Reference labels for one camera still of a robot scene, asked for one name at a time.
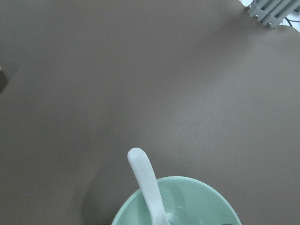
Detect mint green bowl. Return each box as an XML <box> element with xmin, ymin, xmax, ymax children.
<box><xmin>112</xmin><ymin>176</ymin><xmax>241</xmax><ymax>225</ymax></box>

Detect white ceramic spoon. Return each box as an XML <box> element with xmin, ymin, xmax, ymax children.
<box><xmin>127</xmin><ymin>148</ymin><xmax>169</xmax><ymax>225</ymax></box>

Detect aluminium frame post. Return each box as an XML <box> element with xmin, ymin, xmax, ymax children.
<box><xmin>247</xmin><ymin>0</ymin><xmax>300</xmax><ymax>29</ymax></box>

